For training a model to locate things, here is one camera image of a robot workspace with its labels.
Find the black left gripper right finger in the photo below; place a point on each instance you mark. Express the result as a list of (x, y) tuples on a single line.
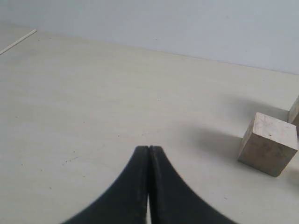
[(171, 200)]

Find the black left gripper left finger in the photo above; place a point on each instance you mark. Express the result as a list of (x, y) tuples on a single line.
[(125, 201)]

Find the second largest wooden cube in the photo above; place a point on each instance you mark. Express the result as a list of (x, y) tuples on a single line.
[(268, 144)]

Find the white strip on table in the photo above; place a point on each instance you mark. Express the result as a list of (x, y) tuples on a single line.
[(18, 41)]

